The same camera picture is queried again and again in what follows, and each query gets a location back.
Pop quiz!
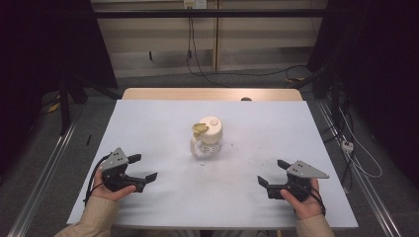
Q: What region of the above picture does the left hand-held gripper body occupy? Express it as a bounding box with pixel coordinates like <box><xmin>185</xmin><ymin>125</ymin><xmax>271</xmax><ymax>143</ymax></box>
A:
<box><xmin>98</xmin><ymin>147</ymin><xmax>146</xmax><ymax>194</ymax></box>

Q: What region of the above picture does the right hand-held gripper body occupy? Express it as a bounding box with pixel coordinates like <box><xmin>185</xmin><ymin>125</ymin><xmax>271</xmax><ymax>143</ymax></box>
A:
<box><xmin>265</xmin><ymin>159</ymin><xmax>331</xmax><ymax>202</ymax></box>

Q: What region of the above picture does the glass cup with cream lid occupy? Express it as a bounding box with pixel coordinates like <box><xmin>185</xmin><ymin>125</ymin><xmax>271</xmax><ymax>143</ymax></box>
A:
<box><xmin>190</xmin><ymin>116</ymin><xmax>224</xmax><ymax>158</ymax></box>

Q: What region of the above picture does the person's left hand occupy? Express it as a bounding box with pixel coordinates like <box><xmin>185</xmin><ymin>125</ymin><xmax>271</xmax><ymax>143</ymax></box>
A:
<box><xmin>90</xmin><ymin>170</ymin><xmax>137</xmax><ymax>202</ymax></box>

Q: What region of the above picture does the person's right hand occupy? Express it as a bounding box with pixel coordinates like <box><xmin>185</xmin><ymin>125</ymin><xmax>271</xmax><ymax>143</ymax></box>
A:
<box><xmin>280</xmin><ymin>178</ymin><xmax>326</xmax><ymax>221</ymax></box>

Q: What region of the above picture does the white table mat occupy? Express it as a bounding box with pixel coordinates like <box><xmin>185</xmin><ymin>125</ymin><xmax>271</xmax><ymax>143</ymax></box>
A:
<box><xmin>66</xmin><ymin>99</ymin><xmax>359</xmax><ymax>230</ymax></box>

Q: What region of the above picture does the white power strip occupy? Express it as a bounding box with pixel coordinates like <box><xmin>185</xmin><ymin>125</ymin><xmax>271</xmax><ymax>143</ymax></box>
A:
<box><xmin>341</xmin><ymin>139</ymin><xmax>355</xmax><ymax>154</ymax></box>

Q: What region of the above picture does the black stand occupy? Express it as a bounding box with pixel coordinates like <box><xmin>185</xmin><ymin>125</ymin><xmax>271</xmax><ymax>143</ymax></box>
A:
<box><xmin>57</xmin><ymin>73</ymin><xmax>124</xmax><ymax>136</ymax></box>

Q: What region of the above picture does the black curtain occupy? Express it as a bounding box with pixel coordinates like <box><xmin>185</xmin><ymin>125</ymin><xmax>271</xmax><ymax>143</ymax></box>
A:
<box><xmin>0</xmin><ymin>0</ymin><xmax>119</xmax><ymax>172</ymax></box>
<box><xmin>307</xmin><ymin>0</ymin><xmax>419</xmax><ymax>189</ymax></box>

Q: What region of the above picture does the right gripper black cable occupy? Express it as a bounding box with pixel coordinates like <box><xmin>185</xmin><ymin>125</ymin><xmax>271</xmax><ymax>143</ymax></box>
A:
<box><xmin>295</xmin><ymin>182</ymin><xmax>327</xmax><ymax>217</ymax></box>

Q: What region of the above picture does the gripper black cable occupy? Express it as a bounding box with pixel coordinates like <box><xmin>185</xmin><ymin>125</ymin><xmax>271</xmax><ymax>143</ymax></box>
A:
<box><xmin>295</xmin><ymin>182</ymin><xmax>327</xmax><ymax>217</ymax></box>
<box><xmin>83</xmin><ymin>153</ymin><xmax>113</xmax><ymax>205</ymax></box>

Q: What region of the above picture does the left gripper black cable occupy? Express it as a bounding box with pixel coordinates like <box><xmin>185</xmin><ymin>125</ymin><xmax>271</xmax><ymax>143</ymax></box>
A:
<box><xmin>83</xmin><ymin>153</ymin><xmax>113</xmax><ymax>205</ymax></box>

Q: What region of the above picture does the metal floor rail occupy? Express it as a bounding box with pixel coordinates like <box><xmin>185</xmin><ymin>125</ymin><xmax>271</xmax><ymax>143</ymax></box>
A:
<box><xmin>6</xmin><ymin>120</ymin><xmax>79</xmax><ymax>237</ymax></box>
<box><xmin>316</xmin><ymin>99</ymin><xmax>402</xmax><ymax>237</ymax></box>

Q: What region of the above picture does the white cable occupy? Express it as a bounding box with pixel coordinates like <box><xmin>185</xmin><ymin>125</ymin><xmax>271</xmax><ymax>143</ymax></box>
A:
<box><xmin>338</xmin><ymin>108</ymin><xmax>383</xmax><ymax>180</ymax></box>

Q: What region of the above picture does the black floor cable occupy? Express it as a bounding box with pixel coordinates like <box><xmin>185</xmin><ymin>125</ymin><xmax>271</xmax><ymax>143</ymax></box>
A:
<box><xmin>201</xmin><ymin>64</ymin><xmax>309</xmax><ymax>79</ymax></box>

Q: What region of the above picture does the black power cable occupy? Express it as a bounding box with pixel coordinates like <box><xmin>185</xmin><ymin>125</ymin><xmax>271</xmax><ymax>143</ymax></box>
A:
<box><xmin>190</xmin><ymin>8</ymin><xmax>229</xmax><ymax>89</ymax></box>
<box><xmin>186</xmin><ymin>8</ymin><xmax>193</xmax><ymax>68</ymax></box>

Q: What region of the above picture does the white wall socket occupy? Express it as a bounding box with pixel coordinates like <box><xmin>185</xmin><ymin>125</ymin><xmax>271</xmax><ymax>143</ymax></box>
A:
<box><xmin>183</xmin><ymin>0</ymin><xmax>209</xmax><ymax>10</ymax></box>

